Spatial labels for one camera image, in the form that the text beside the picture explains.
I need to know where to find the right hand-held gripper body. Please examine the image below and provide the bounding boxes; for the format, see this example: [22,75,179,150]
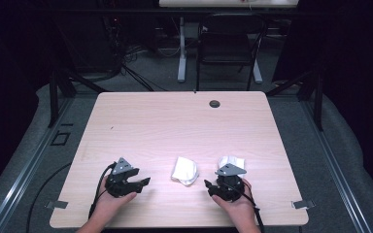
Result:
[215,163,248,203]

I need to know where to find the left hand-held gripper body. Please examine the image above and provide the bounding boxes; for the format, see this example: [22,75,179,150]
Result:
[105,157,138,199]

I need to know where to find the white face mask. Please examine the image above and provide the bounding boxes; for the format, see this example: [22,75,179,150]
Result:
[218,155,247,172]
[170,156,200,187]

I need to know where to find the person's left hand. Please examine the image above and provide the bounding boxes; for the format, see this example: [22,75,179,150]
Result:
[88,179,138,225]

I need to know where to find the person's right hand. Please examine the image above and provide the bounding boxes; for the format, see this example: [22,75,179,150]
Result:
[211,179,259,228]

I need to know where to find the black metal stand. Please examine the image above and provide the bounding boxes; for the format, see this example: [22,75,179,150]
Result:
[47,68,109,129]
[265,68,325,132]

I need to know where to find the white desk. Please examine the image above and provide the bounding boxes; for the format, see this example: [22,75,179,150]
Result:
[157,0,301,84]

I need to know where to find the black folding chair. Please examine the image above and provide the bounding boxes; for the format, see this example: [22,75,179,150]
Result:
[194,13,270,92]

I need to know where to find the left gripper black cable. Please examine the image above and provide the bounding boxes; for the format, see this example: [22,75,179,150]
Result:
[87,161,118,219]

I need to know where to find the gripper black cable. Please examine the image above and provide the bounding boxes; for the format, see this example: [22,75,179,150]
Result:
[87,161,118,219]
[221,181,266,233]

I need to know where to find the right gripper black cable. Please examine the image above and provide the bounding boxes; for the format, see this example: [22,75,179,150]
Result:
[221,181,266,233]

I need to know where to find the grey metal table bracket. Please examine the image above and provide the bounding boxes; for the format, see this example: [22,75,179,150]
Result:
[290,199,316,210]
[45,200,69,210]

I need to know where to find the black floor cable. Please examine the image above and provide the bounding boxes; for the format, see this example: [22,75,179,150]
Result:
[25,162,73,233]

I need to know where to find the aluminium floor rail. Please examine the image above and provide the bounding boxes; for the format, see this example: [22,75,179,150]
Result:
[0,96,76,233]
[299,98,373,233]

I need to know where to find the bundle of black floor cables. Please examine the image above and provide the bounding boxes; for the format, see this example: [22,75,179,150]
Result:
[119,45,169,92]

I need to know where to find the black horizontal frame bar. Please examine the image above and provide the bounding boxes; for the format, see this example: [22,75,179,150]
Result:
[38,7,323,17]

